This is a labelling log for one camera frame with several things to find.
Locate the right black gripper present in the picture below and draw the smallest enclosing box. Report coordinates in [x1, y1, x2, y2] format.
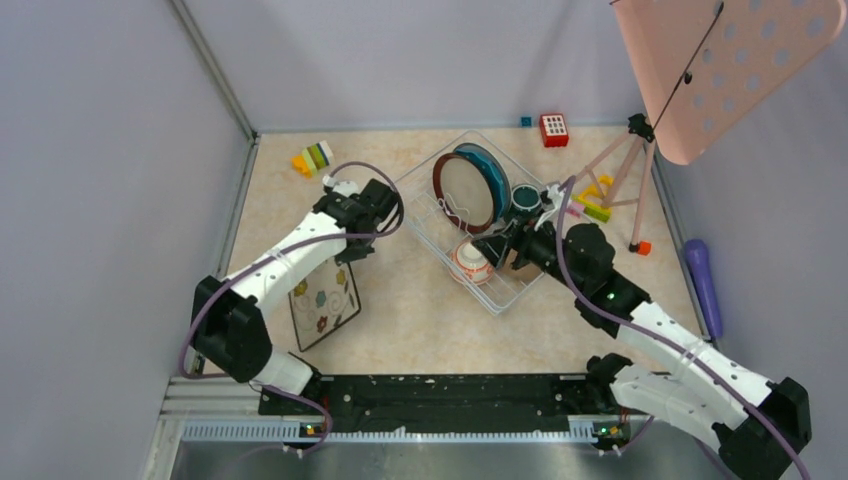
[472, 207, 586, 294]

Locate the orange patterned white bowl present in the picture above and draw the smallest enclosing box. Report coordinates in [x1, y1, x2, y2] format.
[449, 239, 495, 285]

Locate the brown flower glazed bowl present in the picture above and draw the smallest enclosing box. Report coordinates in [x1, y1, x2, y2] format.
[496, 254, 545, 282]

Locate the dark green mug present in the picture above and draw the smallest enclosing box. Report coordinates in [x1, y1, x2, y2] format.
[509, 183, 543, 223]

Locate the square leaf patterned plate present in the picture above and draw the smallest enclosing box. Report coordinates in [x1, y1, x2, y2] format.
[288, 259, 362, 353]

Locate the teal polka dot plate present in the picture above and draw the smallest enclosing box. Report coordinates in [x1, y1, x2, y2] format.
[453, 142, 511, 222]

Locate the red rimmed round plate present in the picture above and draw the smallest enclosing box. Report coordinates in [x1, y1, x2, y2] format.
[432, 152, 495, 234]

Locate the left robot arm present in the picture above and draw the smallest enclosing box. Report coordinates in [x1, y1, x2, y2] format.
[187, 178, 401, 414]

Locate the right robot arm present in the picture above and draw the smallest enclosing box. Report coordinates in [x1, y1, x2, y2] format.
[472, 221, 811, 479]

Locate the pink toy block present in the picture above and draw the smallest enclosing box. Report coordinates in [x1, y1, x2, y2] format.
[567, 204, 584, 218]

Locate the colourful block stack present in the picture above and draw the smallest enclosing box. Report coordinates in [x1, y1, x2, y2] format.
[291, 141, 334, 178]

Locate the green toy block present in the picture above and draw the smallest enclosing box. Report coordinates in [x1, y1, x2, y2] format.
[583, 204, 611, 223]

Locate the red white toy block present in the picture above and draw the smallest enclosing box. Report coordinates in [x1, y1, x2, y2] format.
[538, 112, 570, 148]

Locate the orange wooden toy block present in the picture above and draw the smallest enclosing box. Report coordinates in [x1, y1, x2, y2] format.
[628, 241, 652, 256]

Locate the pink perforated music stand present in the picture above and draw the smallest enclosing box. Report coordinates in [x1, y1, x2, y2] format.
[551, 1, 847, 247]

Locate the white wire dish rack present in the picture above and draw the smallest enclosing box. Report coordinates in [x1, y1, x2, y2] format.
[397, 130, 543, 315]

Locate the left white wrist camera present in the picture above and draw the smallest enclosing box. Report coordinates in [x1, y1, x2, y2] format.
[322, 175, 360, 197]

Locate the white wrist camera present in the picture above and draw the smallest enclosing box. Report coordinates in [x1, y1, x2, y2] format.
[533, 184, 565, 231]
[322, 175, 360, 197]

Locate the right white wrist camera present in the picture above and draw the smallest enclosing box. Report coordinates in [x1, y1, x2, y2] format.
[533, 184, 565, 231]

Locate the yellow toy frame block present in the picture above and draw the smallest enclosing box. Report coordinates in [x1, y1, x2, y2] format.
[577, 175, 614, 206]

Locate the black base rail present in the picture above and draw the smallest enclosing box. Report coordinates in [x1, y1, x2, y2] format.
[291, 372, 657, 439]

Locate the purple handle tool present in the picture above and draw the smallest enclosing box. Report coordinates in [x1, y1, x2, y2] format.
[683, 239, 724, 338]

